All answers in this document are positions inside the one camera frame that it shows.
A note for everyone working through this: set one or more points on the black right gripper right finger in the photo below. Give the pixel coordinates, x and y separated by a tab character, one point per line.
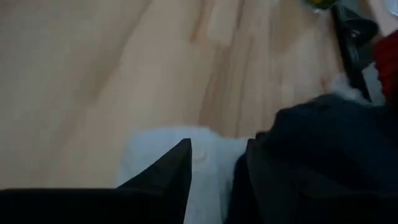
273	186

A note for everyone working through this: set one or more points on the red plastic laundry basket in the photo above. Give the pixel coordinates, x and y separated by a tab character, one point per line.
388	62

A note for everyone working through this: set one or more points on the white button shirt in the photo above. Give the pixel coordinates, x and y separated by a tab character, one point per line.
211	168

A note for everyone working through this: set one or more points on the navy blue garment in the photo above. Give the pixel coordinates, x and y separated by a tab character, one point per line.
326	140

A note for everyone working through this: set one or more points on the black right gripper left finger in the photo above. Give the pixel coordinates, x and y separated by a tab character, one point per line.
171	174

